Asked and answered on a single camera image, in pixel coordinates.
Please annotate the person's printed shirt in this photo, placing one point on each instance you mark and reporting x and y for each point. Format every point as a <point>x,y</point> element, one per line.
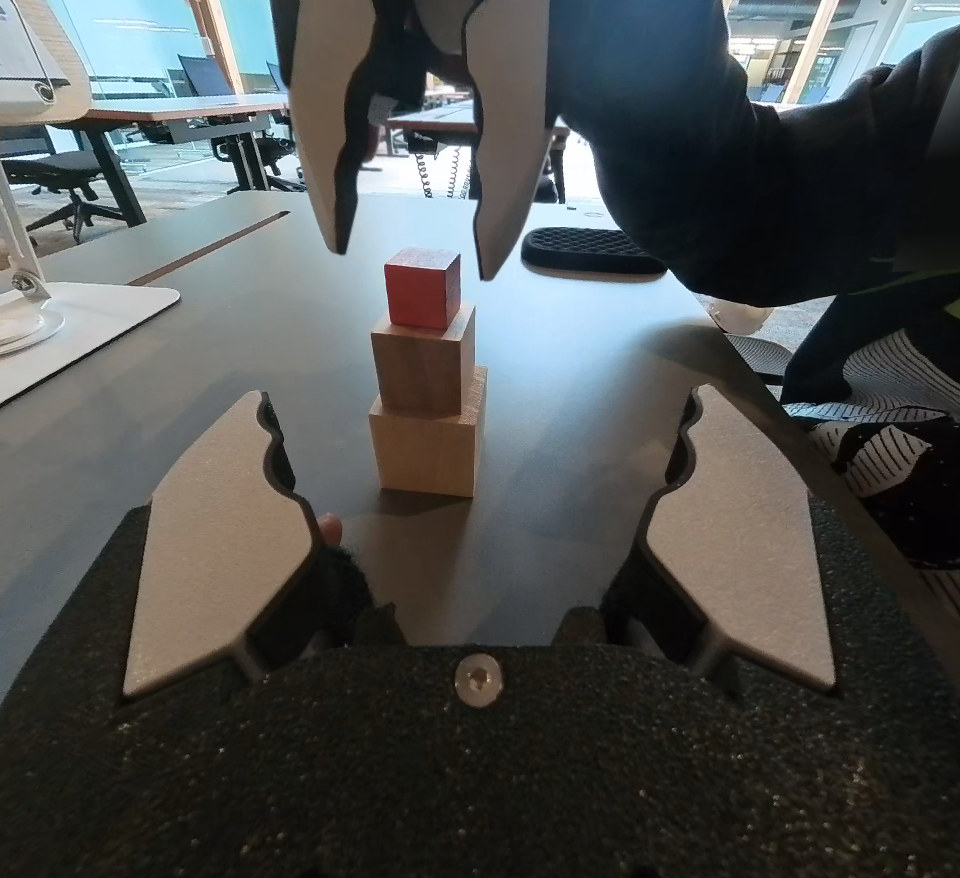
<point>893,443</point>

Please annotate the black office chair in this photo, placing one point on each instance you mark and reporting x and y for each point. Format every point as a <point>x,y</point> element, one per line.
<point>762,356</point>
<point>60,181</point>

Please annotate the black wrist rest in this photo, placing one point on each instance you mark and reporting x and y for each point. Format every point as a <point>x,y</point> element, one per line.
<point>593,251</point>

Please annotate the printed instruction sheet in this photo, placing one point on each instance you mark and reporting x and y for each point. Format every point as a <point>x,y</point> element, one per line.
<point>23,61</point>

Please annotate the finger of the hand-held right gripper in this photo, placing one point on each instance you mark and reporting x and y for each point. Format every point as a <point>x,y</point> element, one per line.
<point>510,113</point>
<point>330,83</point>

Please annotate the small red cube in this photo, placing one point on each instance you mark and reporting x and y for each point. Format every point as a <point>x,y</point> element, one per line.
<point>423,290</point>

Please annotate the person's right forearm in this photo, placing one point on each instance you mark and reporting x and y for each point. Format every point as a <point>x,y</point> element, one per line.
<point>750,143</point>

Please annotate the white round object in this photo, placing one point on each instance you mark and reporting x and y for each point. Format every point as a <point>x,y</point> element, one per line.
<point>735,316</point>

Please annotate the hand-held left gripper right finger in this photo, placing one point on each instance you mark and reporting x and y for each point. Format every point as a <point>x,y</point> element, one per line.
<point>743,556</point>

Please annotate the white document stand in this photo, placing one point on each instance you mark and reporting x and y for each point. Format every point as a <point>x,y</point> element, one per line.
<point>68,331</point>

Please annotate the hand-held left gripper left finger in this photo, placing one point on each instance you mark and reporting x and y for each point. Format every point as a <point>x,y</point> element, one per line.
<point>218,563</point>

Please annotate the white instruction sheet stand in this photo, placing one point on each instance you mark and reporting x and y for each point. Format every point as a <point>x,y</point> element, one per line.
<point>68,61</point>

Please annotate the wooden office table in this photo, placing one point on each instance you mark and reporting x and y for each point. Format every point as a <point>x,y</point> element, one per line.
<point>495,136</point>
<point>180,113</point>

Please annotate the medium wooden cube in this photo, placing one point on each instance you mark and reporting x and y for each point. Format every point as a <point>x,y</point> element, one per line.
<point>425,365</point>

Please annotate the large wooden cube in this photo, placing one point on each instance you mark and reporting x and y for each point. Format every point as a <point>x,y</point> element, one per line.
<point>429,443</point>

